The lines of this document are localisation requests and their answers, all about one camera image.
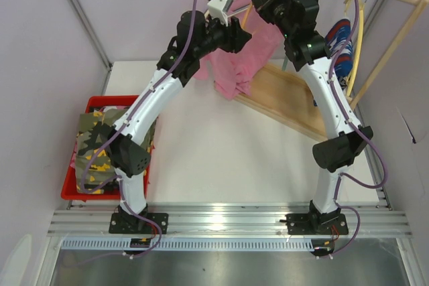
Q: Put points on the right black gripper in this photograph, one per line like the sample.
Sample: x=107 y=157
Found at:
x=265 y=3

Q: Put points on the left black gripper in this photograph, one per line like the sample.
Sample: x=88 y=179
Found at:
x=231 y=36

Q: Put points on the blue red white shorts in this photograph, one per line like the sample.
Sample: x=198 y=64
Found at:
x=335 y=40

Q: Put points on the cream hanger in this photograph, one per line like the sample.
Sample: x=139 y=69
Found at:
x=357 y=51

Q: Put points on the green yellow camouflage trousers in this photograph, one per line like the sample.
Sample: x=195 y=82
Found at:
x=95 y=166

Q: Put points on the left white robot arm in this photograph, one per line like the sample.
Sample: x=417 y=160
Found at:
x=196 y=36

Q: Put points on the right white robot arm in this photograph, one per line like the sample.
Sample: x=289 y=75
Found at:
x=307 y=50

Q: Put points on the pink t-shirt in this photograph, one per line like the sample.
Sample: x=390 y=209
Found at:
x=233 y=73

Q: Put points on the wooden clothes rack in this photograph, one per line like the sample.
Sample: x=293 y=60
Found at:
x=285 y=97

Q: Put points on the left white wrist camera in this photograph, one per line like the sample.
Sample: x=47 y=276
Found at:
x=218 y=9

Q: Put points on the aluminium mounting rail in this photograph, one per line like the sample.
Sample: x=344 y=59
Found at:
x=225 y=220

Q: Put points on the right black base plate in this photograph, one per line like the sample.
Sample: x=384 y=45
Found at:
x=316 y=224

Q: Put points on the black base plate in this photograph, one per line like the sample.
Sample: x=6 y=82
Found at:
x=316 y=224
x=157 y=220

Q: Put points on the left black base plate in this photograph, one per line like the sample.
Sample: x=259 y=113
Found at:
x=157 y=220

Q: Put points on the white slotted cable duct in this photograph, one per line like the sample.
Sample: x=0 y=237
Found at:
x=188 y=244

